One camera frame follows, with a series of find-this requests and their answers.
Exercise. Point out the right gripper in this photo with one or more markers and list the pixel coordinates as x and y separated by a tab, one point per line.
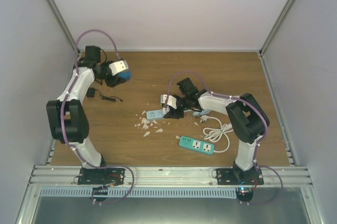
173	113

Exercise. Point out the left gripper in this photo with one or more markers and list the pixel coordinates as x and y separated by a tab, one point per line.
114	81

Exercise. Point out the blue cube adapter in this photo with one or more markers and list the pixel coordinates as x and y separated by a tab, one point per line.
124	76

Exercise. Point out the light blue power strip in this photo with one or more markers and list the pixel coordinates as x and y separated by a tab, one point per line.
154	114

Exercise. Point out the black power adapter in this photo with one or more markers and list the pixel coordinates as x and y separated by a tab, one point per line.
91	92

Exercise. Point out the teal power strip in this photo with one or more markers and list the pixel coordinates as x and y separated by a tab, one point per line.
196	145

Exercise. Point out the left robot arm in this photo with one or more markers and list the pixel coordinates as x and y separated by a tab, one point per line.
66	116

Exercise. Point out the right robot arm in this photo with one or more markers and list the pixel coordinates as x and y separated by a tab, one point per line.
249	121

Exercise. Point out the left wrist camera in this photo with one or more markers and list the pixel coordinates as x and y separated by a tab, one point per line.
118	67

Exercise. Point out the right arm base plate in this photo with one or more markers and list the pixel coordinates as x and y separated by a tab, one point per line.
234	176

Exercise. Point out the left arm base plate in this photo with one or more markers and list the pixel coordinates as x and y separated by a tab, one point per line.
103	177

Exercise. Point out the aluminium rail frame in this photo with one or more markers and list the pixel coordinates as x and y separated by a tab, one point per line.
222	41

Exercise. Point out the slotted cable duct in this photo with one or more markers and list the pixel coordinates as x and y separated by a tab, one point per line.
145	192

